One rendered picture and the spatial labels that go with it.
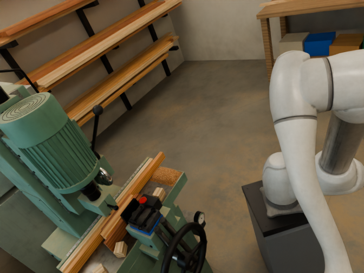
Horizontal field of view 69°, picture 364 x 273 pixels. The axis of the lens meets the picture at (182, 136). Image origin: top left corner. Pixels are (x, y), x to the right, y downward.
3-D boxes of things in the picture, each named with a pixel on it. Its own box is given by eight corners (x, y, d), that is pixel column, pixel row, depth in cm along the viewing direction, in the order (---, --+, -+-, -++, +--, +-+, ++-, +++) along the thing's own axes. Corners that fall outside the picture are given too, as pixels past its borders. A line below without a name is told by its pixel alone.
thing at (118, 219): (114, 246, 104) (105, 237, 100) (110, 245, 105) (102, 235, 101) (140, 209, 115) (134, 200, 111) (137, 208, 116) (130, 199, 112)
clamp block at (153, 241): (158, 253, 99) (150, 240, 94) (133, 241, 107) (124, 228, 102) (179, 220, 108) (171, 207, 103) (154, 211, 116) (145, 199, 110)
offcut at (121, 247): (119, 247, 103) (115, 242, 101) (128, 246, 103) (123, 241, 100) (117, 258, 100) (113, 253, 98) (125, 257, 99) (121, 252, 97)
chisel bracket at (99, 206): (108, 220, 105) (97, 207, 100) (86, 210, 113) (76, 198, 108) (119, 205, 109) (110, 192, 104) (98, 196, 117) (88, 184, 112)
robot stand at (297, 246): (301, 234, 175) (297, 173, 141) (329, 279, 151) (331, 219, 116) (258, 248, 177) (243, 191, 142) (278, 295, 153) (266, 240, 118)
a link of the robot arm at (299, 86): (271, 117, 62) (337, 110, 57) (264, 46, 65) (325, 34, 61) (272, 128, 74) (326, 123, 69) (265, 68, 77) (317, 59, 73)
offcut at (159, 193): (161, 201, 115) (158, 196, 112) (155, 200, 116) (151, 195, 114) (166, 193, 117) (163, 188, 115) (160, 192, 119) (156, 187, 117)
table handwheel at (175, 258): (208, 209, 106) (212, 268, 114) (169, 197, 117) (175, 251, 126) (162, 256, 83) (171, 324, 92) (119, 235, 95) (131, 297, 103)
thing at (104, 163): (103, 186, 126) (90, 168, 119) (93, 182, 130) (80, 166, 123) (115, 171, 131) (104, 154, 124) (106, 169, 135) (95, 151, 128)
